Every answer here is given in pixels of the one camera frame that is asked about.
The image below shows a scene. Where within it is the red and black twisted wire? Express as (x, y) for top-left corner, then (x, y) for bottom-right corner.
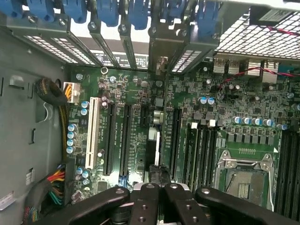
(217, 25), (300, 92)

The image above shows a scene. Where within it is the black printed label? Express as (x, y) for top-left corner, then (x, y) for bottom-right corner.
(95, 52), (149, 70)

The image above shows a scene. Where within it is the CPU socket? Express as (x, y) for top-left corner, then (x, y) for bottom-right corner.
(216, 149), (275, 210)

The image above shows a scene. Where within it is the metal expansion slot cover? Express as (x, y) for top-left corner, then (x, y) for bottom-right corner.
(118, 22), (138, 70)
(50, 18), (96, 66)
(6, 15), (78, 64)
(87, 20), (122, 69)
(170, 34), (220, 74)

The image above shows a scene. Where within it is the black RAM slot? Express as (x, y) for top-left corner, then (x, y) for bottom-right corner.
(211, 123), (219, 188)
(199, 123), (206, 188)
(205, 123), (212, 188)

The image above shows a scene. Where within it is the large metal port block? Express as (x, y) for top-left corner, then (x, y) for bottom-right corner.
(247, 59), (261, 77)

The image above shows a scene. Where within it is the white power connector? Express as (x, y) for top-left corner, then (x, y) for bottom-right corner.
(62, 81), (81, 105)

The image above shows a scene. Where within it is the thin metal locking lever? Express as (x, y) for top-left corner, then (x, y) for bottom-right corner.
(268, 173), (275, 212)

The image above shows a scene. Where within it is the white PCI expansion slot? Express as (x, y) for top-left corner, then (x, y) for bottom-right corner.
(85, 97), (101, 170)

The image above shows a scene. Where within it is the green motherboard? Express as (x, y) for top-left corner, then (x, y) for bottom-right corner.
(67, 66), (300, 221)

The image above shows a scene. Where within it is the coloured power wire bundle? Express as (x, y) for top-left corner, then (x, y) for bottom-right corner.
(22, 161), (76, 224)

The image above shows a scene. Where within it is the short black expansion slot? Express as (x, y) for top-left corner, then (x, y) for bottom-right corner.
(140, 105), (150, 127)

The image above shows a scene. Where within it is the black open PC case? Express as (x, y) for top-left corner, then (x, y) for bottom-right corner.
(0, 0), (300, 225)

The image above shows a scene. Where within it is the blue slot retention clip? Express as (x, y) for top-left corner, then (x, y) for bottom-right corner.
(196, 0), (219, 38)
(0, 0), (22, 19)
(128, 0), (151, 30)
(163, 0), (188, 24)
(26, 0), (56, 23)
(62, 0), (88, 24)
(97, 0), (120, 28)

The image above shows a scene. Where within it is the metal USB port block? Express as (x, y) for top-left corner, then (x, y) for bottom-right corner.
(212, 58), (227, 74)
(228, 59), (244, 75)

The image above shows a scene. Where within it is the long black expansion slot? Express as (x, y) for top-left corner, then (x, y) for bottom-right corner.
(170, 107), (183, 180)
(103, 103), (117, 176)
(119, 104), (132, 186)

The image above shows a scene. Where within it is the black box with grey label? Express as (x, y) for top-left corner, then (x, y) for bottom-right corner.
(249, 5), (300, 27)

